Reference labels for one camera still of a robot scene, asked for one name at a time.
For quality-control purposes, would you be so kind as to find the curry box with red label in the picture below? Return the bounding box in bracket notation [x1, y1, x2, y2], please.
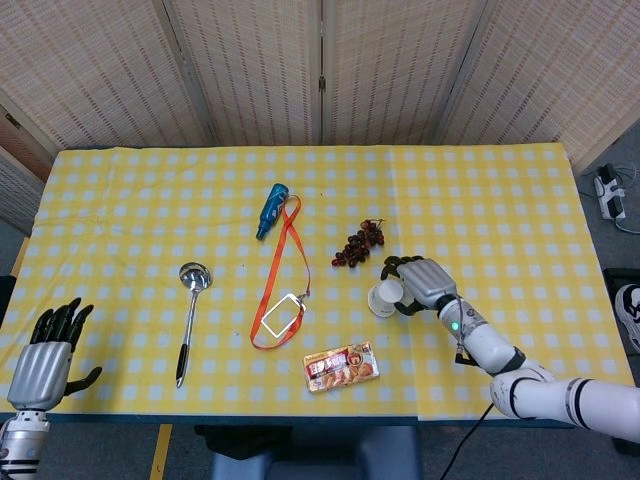
[303, 341, 380, 394]

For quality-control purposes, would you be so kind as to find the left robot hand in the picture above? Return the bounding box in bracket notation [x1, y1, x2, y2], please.
[7, 297, 104, 412]

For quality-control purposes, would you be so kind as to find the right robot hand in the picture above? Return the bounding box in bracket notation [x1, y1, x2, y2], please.
[380, 255, 460, 318]

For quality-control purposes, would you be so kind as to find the blue spray bottle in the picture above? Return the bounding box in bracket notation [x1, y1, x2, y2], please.
[255, 183, 292, 242]

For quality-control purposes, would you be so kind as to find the orange lanyard with badge holder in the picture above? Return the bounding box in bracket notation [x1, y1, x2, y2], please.
[250, 194, 312, 351]

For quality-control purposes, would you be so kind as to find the white paper cup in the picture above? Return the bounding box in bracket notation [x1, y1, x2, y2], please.
[367, 279, 406, 319]

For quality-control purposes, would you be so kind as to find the woven folding screen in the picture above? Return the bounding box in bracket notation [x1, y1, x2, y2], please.
[0, 0, 640, 236]

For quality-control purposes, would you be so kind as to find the black white sneaker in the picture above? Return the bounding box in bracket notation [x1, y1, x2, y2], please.
[614, 283, 640, 354]

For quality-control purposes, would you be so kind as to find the yellow white checkered tablecloth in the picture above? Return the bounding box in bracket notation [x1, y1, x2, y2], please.
[0, 143, 636, 421]

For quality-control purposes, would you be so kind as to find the white power strip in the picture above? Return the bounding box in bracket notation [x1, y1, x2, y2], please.
[593, 163, 628, 221]

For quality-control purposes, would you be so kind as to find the black cable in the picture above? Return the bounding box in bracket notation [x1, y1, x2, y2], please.
[443, 402, 495, 480]

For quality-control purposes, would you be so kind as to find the steel ladle with black handle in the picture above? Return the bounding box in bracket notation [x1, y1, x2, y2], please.
[175, 261, 214, 389]

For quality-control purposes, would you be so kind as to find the dark red grape bunch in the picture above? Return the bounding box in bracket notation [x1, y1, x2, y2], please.
[332, 218, 387, 269]

